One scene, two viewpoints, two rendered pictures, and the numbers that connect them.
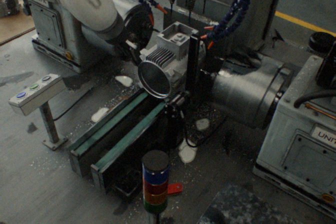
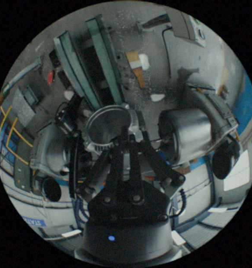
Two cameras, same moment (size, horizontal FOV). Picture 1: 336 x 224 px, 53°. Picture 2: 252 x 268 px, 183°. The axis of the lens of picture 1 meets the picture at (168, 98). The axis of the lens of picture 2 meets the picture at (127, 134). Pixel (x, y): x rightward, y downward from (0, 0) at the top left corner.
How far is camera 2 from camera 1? 1.05 m
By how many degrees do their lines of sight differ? 33
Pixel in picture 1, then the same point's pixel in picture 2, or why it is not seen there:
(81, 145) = (96, 24)
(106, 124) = (105, 50)
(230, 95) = (55, 155)
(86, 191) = (80, 28)
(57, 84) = (183, 29)
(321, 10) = not seen: hidden behind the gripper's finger
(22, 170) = (135, 8)
